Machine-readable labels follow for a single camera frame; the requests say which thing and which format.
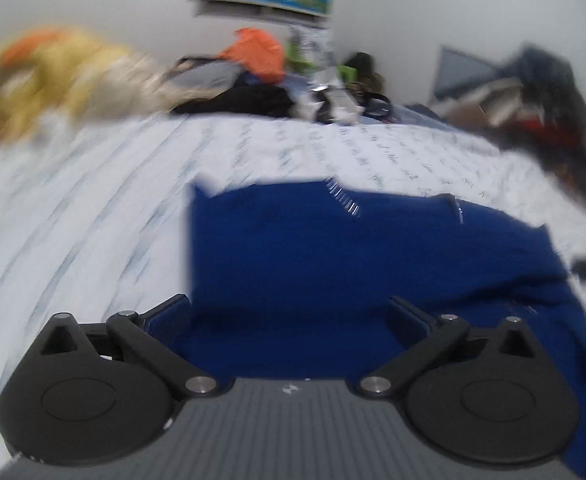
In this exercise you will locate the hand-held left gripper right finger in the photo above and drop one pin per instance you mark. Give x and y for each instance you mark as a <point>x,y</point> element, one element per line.
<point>398,322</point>

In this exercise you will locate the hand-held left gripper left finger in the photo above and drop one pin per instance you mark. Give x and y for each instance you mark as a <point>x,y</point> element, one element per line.
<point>165,320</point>

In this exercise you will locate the blue knit garment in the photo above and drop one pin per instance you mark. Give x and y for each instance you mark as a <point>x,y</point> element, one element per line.
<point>298,260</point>

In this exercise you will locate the red item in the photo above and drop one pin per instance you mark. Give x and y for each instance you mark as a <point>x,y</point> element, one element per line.
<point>548,132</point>

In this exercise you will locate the white script-printed blanket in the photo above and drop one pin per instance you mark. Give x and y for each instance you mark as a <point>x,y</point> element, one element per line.
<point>98,185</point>

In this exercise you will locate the beige cloth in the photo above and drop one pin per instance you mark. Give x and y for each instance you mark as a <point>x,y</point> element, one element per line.
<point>493,100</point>

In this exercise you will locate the dark blue jacket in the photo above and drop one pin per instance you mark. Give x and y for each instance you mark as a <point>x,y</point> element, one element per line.
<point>548,75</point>

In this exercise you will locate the crumpled white silver wrapper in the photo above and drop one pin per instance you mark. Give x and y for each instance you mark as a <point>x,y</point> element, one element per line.
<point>335,102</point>

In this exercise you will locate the black cloth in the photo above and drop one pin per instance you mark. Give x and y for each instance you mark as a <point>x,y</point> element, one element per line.
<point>243,100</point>

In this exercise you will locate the grey framed board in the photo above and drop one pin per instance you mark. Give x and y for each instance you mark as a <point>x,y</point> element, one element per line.
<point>460,72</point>

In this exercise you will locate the grey cloth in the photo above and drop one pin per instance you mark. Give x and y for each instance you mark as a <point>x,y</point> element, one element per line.
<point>208,75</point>

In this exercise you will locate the green plastic basket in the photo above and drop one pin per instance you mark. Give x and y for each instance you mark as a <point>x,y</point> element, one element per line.
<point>348,72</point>

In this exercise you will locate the dark olive bag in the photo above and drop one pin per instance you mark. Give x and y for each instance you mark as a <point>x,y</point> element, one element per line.
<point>365,67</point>

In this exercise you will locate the yellow and cream cloth pile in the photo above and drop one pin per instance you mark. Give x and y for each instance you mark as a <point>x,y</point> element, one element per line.
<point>68,80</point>

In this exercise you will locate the orange cloth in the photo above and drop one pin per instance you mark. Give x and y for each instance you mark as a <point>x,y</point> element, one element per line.
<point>253,55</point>

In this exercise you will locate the white blue floral item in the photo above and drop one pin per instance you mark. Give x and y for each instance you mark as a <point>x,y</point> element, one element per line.
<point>310,45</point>

